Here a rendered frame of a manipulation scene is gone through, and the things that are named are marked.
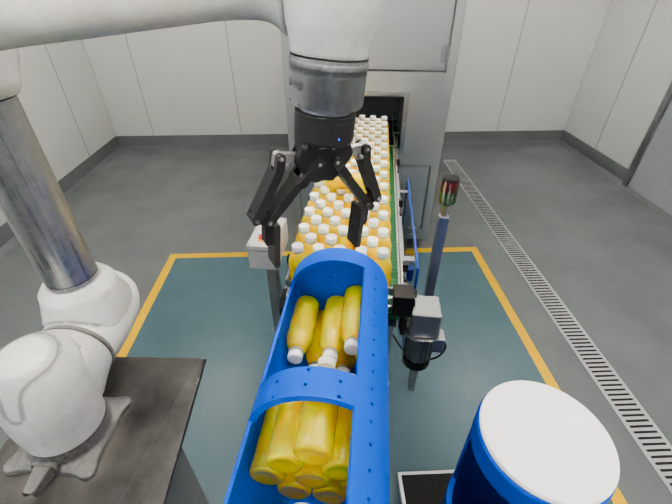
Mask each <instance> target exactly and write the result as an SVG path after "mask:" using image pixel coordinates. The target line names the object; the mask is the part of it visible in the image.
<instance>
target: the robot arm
mask: <svg viewBox="0 0 672 504"><path fill-rule="evenodd" d="M382 7H383V0H0V211H1V213H2V214H3V216H4V218H5V219H6V221H7V223H8V224H9V226H10V228H11V229H12V231H13V233H14V234H15V236H16V238H17V239H18V241H19V243H20V244H21V246H22V248H23V249H24V251H25V253H26V254H27V256H28V258H29V259H30V261H31V263H32V264H33V266H34V268H35V269H36V271H37V273H38V274H39V276H40V278H41V279H42V281H43V283H42V285H41V287H40V289H39V291H38V295H37V299H38V302H39V305H40V312H41V320H42V325H43V326H44V329H43V330H42V331H40V332H35V333H30V334H27V335H24V336H22V337H20V338H17V339H16V340H14V341H12V342H11V343H9V344H8V345H6V346H5V347H4V348H2V349H1V350H0V426H1V427H2V429H3V430H4V431H5V432H6V434H7V435H8V436H9V437H10V438H11V439H12V440H13V441H14V442H15V443H16V444H17V445H19V446H20V447H19V448H18V450H17V451H16V452H15V453H14V454H13V455H12V456H11V457H10V458H9V459H8V460H7V461H6V462H5V464H4V466H3V471H4V472H5V473H6V474H7V475H9V476H12V475H17V474H21V473H31V474H30V476H29V478H28V481H27V483H26V485H25V487H24V489H23V492H22V494H23V495H24V496H28V498H34V499H35V498H37V497H38V496H39V495H40V494H41V493H42V491H43V490H44V489H45V488H46V486H47V485H48V484H49V483H50V481H51V480H52V479H53V478H54V476H55V475H58V476H71V477H76V478H78V479H80V480H82V481H88V480H91V479H92V478H93V477H94V476H95V475H96V474H97V472H98V468H99V463H100V460H101V458H102V456H103V454H104V452H105V450H106V448H107V446H108V444H109V442H110V440H111V438H112V437H113V435H114V433H115V431H116V429H117V427H118V425H119V423H120V421H121V419H122V417H123V416H124V414H125V413H126V412H127V411H128V410H129V409H130V407H131V406H132V401H131V399H130V397H128V396H122V397H115V398H113V397H103V395H102V394H103V393H104V391H105V386H106V382H107V378H108V374H109V370H110V367H111V364H112V362H113V360H114V358H115V357H116V355H117V354H118V353H119V351H120V349H121V348H122V346H123V344H124V343H125V341H126V339H127V337H128V335H129V333H130V331H131V329H132V327H133V325H134V323H135V320H136V318H137V315H138V312H139V306H140V296H139V291H138V288H137V286H136V284H135V283H134V281H133V280H132V279H131V278H130V277H128V276H127V275H126V274H124V273H122V272H120V271H117V270H113V269H112V268H111V267H110V266H108V265H105V264H102V263H99V262H95V260H94V258H93V256H92V254H91V252H90V250H89V247H88V245H87V243H86V241H85V239H84V237H83V235H82V233H81V230H80V228H79V226H78V224H77V222H76V220H75V218H74V216H73V213H72V211H71V209H70V207H69V205H68V203H67V201H66V198H65V196H64V194H63V192H62V190H61V188H60V186H59V184H58V181H57V179H56V177H55V175H54V173H53V171H52V169H51V167H50V164H49V162H48V160H47V158H46V156H45V154H44V152H43V149H42V147H41V145H40V143H39V141H38V139H37V137H36V135H35V132H34V130H33V128H32V126H31V124H30V122H29V120H28V118H27V115H26V113H25V111H24V109H23V107H22V105H21V103H20V100H19V98H18V96H17V94H18V93H20V91H21V86H22V77H21V71H20V61H19V51H18V48H22V47H29V46H36V45H43V44H51V43H59V42H67V41H75V40H83V39H91V38H98V37H106V36H113V35H120V34H128V33H135V32H142V31H149V30H157V29H164V28H171V27H178V26H186V25H193V24H200V23H209V22H219V21H232V20H258V21H265V22H268V23H271V24H273V25H274V26H276V27H277V28H278V29H279V30H280V31H281V32H282V33H283V34H284V35H285V36H288V38H289V51H290V56H289V101H290V102H291V103H292V104H293V105H294V106H295V113H294V115H295V116H294V140H295V144H294V147H293V149H292V151H279V150H278V149H277V148H272V149H271V150H270V155H269V165H268V168H267V170H266V172H265V174H264V176H263V179H262V181H261V183H260V185H259V187H258V190H257V192H256V194H255V196H254V198H253V201H252V203H251V205H250V207H249V209H248V212H247V216H248V218H249V219H250V220H251V222H252V223H253V225H254V226H259V225H261V227H262V240H263V241H264V243H265V244H266V246H268V258H269V259H270V261H271V262H272V264H273V265H274V267H275V268H278V267H280V241H281V226H280V224H279V223H278V222H277V221H278V219H279V218H280V217H281V216H282V214H283V213H284V212H285V210H286V209H287V208H288V207H289V205H290V204H291V203H292V201H293V200H294V199H295V198H296V196H297V195H298V194H299V192H300V191H301V190H302V189H305V188H306V187H307V186H308V185H309V183H310V182H311V181H312V182H313V183H318V182H321V181H323V180H328V181H331V180H334V178H336V177H337V176H338V177H339V178H340V179H341V180H342V182H343V183H344V184H345V186H346V187H347V188H348V189H349V191H350V192H351V193H352V194H353V196H354V197H355V198H356V200H357V201H358V202H357V201H356V200H353V201H351V209H350V217H349V225H348V233H347V239H348V240H349V241H350V242H351V243H352V244H353V245H354V246H355V247H356V248H358V247H360V245H361V238H362V231H363V225H364V224H366V222H367V217H368V211H369V210H372V209H373V208H374V204H373V203H374V202H375V201H376V202H380V201H381V200H382V195H381V192H380V189H379V185H378V182H377V179H376V176H375V172H374V169H373V166H372V163H371V146H370V145H369V144H367V143H365V142H364V141H362V140H360V139H358V140H356V142H355V144H352V145H351V142H352V141H353V137H354V128H355V120H356V111H358V110H360V109H361V108H362V106H363V101H364V93H365V85H366V77H367V71H368V68H369V64H368V61H369V55H370V50H371V47H372V43H373V40H374V38H375V35H376V33H377V30H378V27H379V22H380V17H381V12H382ZM352 155H353V157H354V158H355V160H356V163H357V166H358V169H359V172H360V175H361V178H362V181H363V184H364V187H365V190H366V192H367V193H366V194H365V193H364V191H363V190H362V189H361V187H360V186H359V185H358V183H357V182H356V181H355V179H354V178H353V176H352V174H351V173H350V171H349V170H348V169H347V167H346V166H345V165H346V164H347V163H348V161H349V160H350V158H351V157H352ZM291 162H294V164H295V166H294V167H293V169H292V170H291V171H290V173H289V177H288V179H287V180H286V181H285V183H284V184H283V185H282V186H281V188H280V189H279V190H278V192H277V193H276V191H277V189H278V187H279V184H280V182H281V180H282V178H283V175H284V172H285V169H288V168H289V164H290V163H291ZM301 173H302V174H303V176H302V178H300V177H299V175H300V174H301ZM275 193H276V194H275ZM274 195H275V196H274Z"/></svg>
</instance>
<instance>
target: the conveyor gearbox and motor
mask: <svg viewBox="0 0 672 504"><path fill-rule="evenodd" d="M442 318H443V315H442V313H441V305H440V299H439V297H436V296H422V295H417V301H416V306H415V309H413V313H412V317H407V325H406V331H405V340H404V347H403V348H402V346H401V345H400V344H399V342H398V340H397V339H396V337H395V335H394V334H392V336H393V337H394V339H395V341H396V342H397V344H398V345H399V347H400V348H401V349H402V351H403V355H402V361H403V363H404V365H405V366H406V367H407V368H409V369H410V370H413V371H422V370H424V369H426V368H427V367H428V365H429V361H430V360H433V359H436V358H438V357H440V356H441V355H442V354H443V353H444V352H445V350H446V347H447V344H446V342H445V336H444V330H442V329H440V326H441V322H442ZM443 348H444V349H443ZM432 352H436V353H440V354H439V355H437V356H435V357H432V358H431V355H432Z"/></svg>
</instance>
